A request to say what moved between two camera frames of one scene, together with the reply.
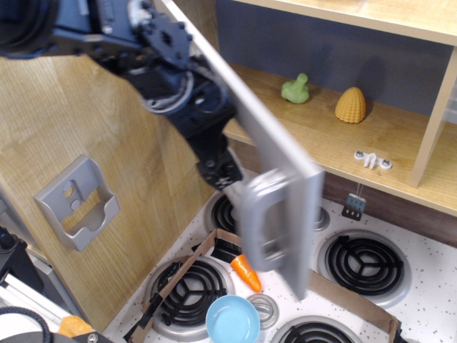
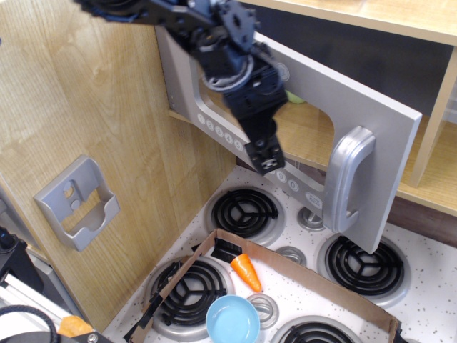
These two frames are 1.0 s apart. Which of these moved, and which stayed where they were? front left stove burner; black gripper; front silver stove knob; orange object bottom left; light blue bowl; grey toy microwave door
Moved: black gripper; grey toy microwave door
Stayed: front silver stove knob; front left stove burner; orange object bottom left; light blue bowl
